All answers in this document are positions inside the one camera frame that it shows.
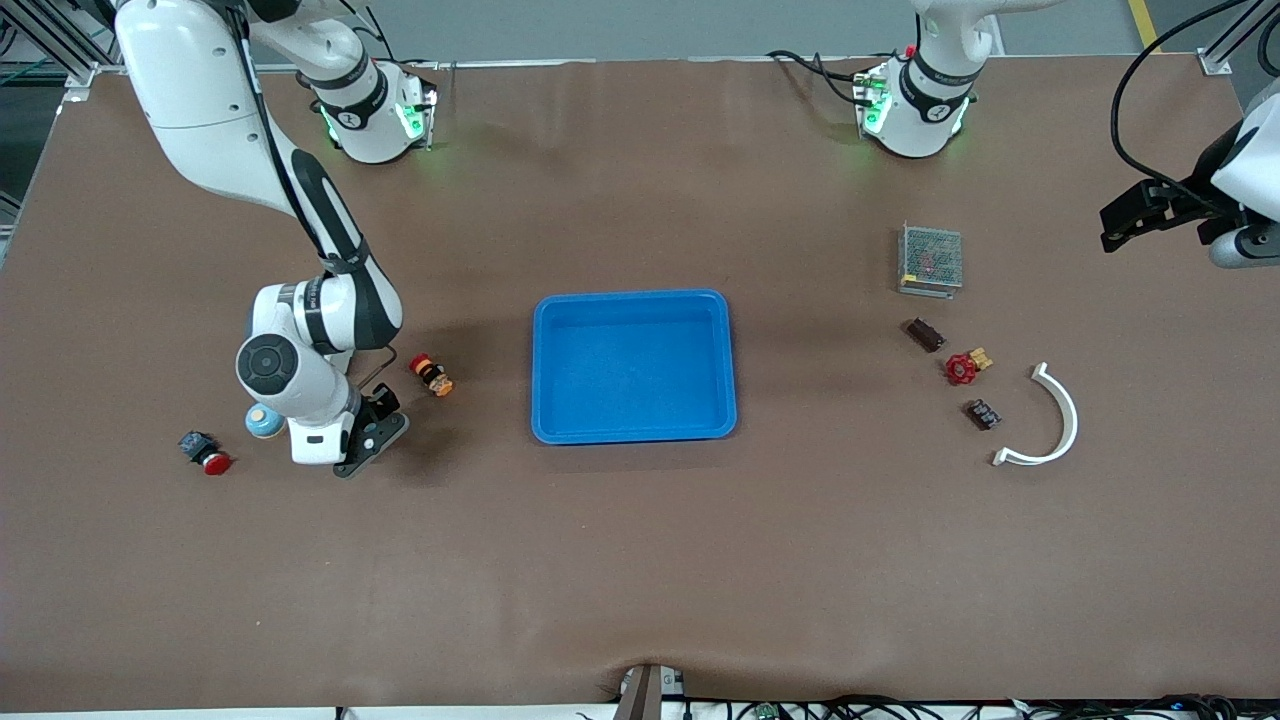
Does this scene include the red push button grey base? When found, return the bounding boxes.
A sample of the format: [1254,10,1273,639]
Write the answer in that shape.
[178,431,234,477]

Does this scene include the white curved pipe clamp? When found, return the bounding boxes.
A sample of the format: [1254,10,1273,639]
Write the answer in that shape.
[991,362,1080,468]

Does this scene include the metal mesh power supply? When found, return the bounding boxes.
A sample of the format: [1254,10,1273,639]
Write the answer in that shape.
[897,223,964,300]

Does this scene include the blue plastic tray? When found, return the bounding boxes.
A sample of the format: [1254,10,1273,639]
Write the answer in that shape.
[530,289,739,446]

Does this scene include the red yellow emergency stop switch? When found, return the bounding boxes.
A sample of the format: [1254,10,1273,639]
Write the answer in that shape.
[408,353,455,398]

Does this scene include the aluminium frame corner post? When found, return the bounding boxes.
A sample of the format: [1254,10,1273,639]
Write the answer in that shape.
[1200,0,1266,76]

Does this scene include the brass valve red handle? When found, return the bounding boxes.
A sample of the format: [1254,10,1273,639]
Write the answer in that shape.
[945,347,995,388]

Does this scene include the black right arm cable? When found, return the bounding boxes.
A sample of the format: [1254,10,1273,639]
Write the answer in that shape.
[228,0,399,389]

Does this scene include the grey camera stand bracket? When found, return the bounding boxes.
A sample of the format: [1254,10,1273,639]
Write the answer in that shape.
[612,663,689,720]

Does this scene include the black left base cable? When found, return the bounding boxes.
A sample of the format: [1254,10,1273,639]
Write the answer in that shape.
[767,48,873,106]

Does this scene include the black base cable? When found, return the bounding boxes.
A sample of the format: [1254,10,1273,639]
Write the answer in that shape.
[767,48,873,106]
[345,0,441,73]

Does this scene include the black right base cable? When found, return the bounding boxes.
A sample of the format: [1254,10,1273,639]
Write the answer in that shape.
[345,0,441,73]

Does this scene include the aluminium frame with black struts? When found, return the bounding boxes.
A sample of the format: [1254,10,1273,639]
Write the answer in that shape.
[0,0,126,101]

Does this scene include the black cable bundle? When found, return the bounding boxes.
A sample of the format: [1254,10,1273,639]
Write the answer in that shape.
[690,693,1280,720]

